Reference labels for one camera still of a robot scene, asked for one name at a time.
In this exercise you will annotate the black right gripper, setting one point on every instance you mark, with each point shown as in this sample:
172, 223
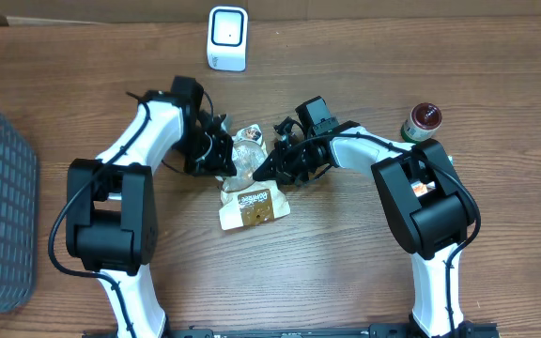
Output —
285, 169

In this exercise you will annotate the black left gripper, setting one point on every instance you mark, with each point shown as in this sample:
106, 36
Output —
219, 166

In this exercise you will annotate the beige paper pouch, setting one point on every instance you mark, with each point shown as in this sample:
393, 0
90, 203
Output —
247, 202

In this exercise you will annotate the orange Kleenex tissue pack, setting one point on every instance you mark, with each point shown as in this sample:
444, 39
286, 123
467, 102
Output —
419, 188

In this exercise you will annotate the jar with dark red lid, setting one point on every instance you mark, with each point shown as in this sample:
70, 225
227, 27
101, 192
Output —
422, 123

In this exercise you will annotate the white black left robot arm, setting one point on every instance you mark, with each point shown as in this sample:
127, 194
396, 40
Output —
110, 216

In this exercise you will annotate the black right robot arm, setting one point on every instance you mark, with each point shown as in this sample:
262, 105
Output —
427, 208

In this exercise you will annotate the white black barcode scanner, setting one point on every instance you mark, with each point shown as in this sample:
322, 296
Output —
227, 38

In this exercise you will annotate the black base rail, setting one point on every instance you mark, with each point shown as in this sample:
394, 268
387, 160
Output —
466, 329

